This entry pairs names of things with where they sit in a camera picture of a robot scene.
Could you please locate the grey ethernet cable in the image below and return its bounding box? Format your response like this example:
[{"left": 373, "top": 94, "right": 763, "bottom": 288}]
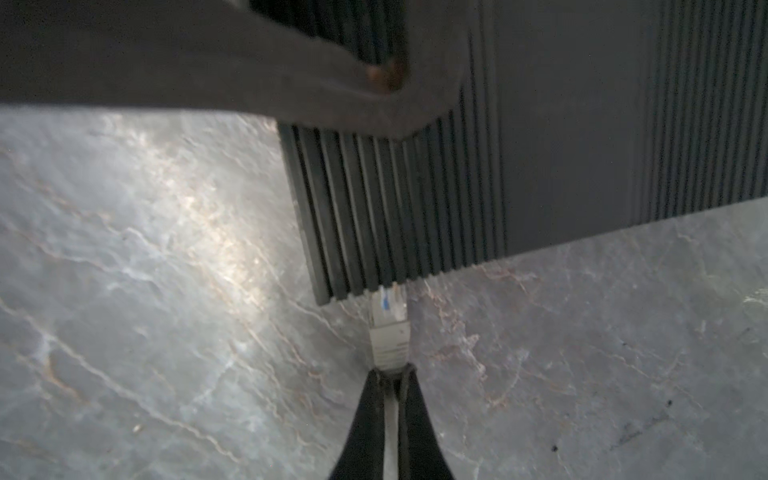
[{"left": 367, "top": 284, "right": 413, "bottom": 480}]

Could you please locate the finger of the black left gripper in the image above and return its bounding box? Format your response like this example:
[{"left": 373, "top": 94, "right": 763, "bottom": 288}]
[{"left": 1, "top": 1, "right": 473, "bottom": 139}]

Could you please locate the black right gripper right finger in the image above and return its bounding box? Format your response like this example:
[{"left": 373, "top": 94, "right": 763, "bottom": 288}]
[{"left": 397, "top": 363, "right": 455, "bottom": 480}]

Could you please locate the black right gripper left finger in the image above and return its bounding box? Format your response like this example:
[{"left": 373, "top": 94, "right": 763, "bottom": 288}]
[{"left": 329, "top": 369, "right": 388, "bottom": 480}]

